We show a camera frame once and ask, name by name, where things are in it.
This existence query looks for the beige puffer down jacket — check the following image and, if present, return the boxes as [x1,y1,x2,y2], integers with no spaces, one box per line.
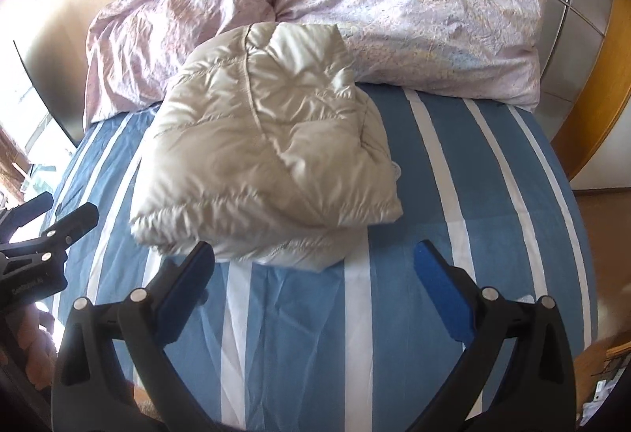
[129,22,403,272]

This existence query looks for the person's left hand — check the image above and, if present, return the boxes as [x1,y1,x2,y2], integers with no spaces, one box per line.
[7,304,57,390]

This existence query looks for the blue white striped bedsheet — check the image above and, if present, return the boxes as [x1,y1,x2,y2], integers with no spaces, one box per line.
[51,85,596,431]

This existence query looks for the pink floral duvet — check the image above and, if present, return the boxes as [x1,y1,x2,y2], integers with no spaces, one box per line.
[84,0,546,125]

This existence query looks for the window with frame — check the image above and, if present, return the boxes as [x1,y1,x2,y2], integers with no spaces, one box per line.
[0,39,78,216]

